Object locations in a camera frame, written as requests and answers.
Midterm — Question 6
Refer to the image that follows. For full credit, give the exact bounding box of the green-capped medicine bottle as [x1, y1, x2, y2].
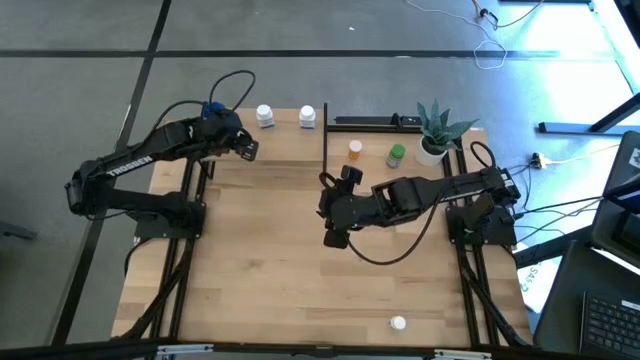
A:
[385, 143, 407, 170]

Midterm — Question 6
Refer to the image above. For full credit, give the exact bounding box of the black frame rail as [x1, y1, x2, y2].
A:
[442, 148, 476, 347]
[169, 159, 211, 346]
[454, 141, 501, 347]
[148, 121, 200, 346]

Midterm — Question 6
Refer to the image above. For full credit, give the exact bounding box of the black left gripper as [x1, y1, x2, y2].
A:
[207, 110, 260, 162]

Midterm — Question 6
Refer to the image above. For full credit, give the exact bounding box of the dark grey laptop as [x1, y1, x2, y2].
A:
[592, 130, 640, 269]

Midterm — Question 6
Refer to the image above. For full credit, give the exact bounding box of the black diagonal frame brace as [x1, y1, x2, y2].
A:
[459, 259, 531, 347]
[118, 244, 195, 344]

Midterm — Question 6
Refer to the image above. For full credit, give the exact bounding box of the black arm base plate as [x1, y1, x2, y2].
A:
[446, 203, 517, 247]
[124, 199, 207, 240]

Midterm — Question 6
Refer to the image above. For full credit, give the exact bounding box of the white medicine bottle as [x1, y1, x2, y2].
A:
[298, 104, 317, 131]
[255, 103, 276, 130]

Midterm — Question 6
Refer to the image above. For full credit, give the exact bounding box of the long black frame crossbar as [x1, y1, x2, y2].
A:
[0, 339, 640, 360]

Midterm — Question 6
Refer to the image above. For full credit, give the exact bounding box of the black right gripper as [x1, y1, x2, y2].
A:
[315, 165, 374, 250]

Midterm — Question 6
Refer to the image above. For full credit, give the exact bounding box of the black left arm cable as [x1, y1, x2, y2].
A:
[152, 69, 257, 131]

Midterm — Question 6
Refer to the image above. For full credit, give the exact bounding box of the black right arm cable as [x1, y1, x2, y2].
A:
[344, 141, 497, 266]

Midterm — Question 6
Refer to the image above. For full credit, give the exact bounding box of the white plant pot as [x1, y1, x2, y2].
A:
[414, 135, 448, 168]

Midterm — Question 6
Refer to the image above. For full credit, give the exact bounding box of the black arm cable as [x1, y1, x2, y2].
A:
[344, 141, 497, 266]
[152, 69, 257, 131]

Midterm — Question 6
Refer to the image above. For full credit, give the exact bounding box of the black table leg bar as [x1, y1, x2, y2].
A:
[513, 224, 596, 270]

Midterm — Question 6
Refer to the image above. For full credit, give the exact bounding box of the black floor cable with plug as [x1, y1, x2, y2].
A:
[471, 0, 547, 30]

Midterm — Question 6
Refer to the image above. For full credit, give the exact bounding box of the black floor stand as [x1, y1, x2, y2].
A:
[538, 92, 640, 137]

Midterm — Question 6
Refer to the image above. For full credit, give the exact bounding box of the green succulent plant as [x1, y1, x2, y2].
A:
[415, 98, 480, 151]

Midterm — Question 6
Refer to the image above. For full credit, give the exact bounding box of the black power cable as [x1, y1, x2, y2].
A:
[513, 195, 606, 221]

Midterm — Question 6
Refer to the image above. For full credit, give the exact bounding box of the short black bracket rail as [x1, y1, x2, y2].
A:
[327, 113, 425, 134]

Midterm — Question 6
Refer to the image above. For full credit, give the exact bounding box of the yellow cable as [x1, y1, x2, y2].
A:
[548, 143, 622, 165]

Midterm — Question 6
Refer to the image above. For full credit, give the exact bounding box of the black laptop with keyboard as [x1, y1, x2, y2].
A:
[533, 239, 640, 360]

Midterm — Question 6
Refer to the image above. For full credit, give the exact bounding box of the silver aluminium bracket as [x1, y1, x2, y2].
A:
[157, 343, 214, 356]
[433, 348, 494, 360]

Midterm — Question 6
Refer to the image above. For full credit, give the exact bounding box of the black metal shelf frame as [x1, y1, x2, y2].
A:
[198, 101, 330, 183]

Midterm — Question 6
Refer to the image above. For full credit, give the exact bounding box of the white printed paper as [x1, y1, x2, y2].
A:
[517, 257, 564, 314]

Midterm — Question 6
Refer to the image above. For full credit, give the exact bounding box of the wooden shelf board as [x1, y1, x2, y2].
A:
[198, 107, 326, 163]

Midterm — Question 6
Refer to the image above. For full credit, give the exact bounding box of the white floor cable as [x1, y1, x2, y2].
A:
[402, 0, 509, 72]

